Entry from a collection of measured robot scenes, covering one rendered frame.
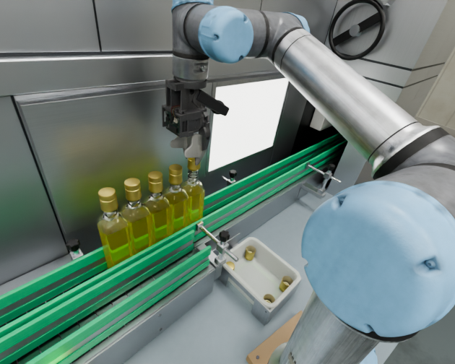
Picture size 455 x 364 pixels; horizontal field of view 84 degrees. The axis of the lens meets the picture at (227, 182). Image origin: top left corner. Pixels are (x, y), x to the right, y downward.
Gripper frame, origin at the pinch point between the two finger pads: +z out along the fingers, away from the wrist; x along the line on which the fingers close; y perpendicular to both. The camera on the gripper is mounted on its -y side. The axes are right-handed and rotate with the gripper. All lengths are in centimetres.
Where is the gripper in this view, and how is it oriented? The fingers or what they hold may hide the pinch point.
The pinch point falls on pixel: (193, 156)
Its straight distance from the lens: 67.9
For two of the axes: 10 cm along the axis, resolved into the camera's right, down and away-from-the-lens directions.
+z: -1.2, 8.1, 5.7
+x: 7.0, 4.8, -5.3
